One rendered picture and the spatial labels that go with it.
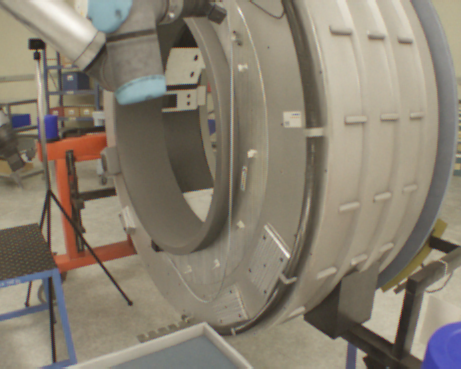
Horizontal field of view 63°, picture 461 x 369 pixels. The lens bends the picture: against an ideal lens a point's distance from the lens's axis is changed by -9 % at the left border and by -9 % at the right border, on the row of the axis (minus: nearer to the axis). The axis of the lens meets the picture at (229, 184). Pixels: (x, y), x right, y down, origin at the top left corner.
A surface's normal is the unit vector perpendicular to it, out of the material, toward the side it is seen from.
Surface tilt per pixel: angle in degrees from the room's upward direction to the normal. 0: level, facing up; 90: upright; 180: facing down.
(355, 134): 86
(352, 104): 81
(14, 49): 90
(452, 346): 0
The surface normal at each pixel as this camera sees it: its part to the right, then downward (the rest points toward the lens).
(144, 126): 0.54, 0.09
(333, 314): -0.83, 0.15
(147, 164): 0.48, -0.29
